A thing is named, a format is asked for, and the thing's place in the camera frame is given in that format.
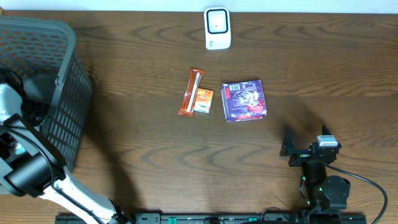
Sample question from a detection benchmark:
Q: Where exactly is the small orange snack box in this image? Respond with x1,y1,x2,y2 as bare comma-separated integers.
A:
193,88,214,113

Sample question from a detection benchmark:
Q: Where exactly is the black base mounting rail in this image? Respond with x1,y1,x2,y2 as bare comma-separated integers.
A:
55,212,368,224

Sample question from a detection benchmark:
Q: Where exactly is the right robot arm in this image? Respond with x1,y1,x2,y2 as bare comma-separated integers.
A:
280,125,351,223

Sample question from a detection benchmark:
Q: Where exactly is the white barcode scanner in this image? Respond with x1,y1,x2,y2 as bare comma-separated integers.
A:
203,7,232,50

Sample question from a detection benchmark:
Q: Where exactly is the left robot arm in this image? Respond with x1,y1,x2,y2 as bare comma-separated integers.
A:
1,83,132,223

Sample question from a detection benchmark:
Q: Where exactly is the teal snack packet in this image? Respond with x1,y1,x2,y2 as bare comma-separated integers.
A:
15,146,26,155

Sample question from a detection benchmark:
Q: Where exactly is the purple snack packet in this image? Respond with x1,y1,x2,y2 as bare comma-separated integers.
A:
221,80,267,122

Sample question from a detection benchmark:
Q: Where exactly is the grey plastic mesh basket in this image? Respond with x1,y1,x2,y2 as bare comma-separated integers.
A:
1,17,92,171

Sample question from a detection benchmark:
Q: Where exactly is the orange chocolate wafer bar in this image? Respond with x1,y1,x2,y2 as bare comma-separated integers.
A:
177,68,205,117

